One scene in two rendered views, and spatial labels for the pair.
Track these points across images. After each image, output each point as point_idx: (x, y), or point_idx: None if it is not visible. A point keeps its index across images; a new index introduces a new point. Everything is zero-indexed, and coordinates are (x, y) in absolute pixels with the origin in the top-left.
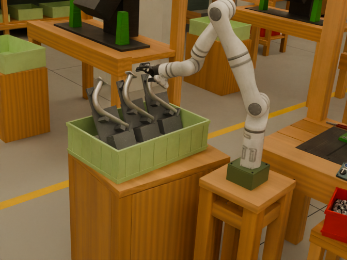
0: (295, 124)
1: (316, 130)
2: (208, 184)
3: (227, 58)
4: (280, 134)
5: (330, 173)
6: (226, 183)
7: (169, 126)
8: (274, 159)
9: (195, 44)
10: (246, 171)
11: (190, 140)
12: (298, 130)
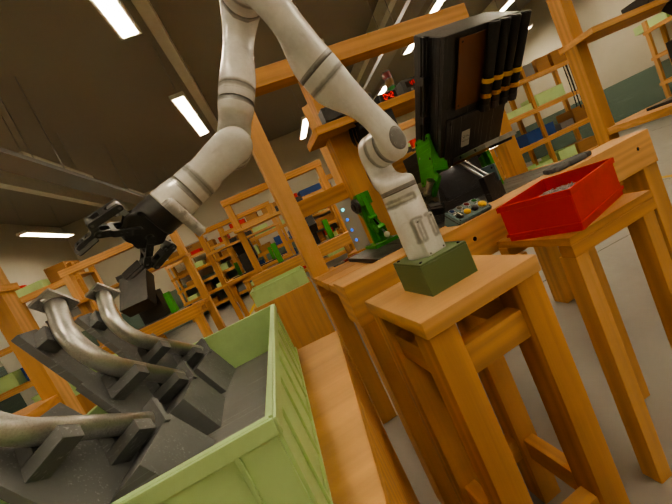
0: (322, 279)
1: (344, 267)
2: (445, 314)
3: (311, 66)
4: (337, 280)
5: (450, 229)
6: (450, 293)
7: (217, 373)
8: (391, 271)
9: (226, 77)
10: (450, 247)
11: (286, 341)
12: (337, 274)
